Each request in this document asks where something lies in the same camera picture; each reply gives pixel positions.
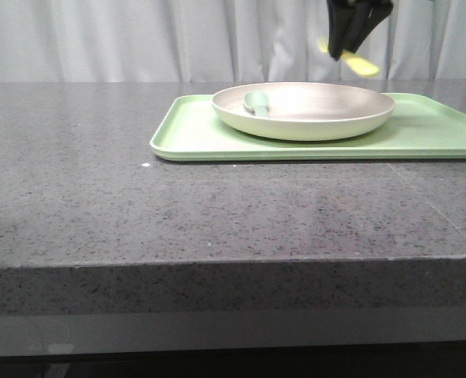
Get light green plastic tray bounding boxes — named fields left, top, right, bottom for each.
left=150, top=93, right=466, bottom=162

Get grey pleated curtain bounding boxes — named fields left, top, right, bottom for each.
left=0, top=1, right=466, bottom=83

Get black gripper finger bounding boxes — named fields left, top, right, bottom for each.
left=327, top=1, right=371, bottom=61
left=349, top=0, right=394, bottom=53

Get yellow plastic fork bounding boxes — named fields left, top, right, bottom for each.
left=317, top=37, right=380, bottom=78

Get sage green plastic spoon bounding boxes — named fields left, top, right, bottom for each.
left=243, top=91, right=269, bottom=118

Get cream round plate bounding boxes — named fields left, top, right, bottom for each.
left=212, top=82, right=395, bottom=142

